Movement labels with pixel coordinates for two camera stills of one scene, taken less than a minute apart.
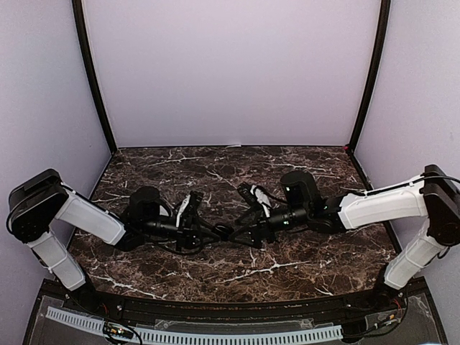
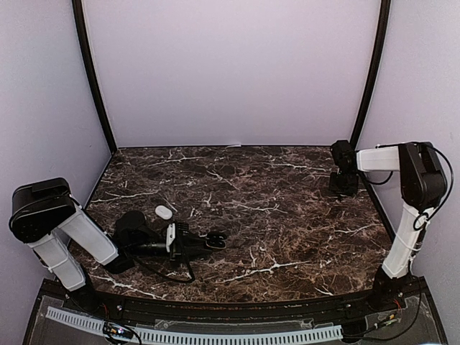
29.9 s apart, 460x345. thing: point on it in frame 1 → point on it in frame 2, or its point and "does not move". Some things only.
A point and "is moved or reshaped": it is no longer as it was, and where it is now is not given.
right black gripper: [253, 226] → [336, 190]
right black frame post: [376, 73] does not move
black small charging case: [223, 229] is moved or reshaped
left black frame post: [92, 70] does not move
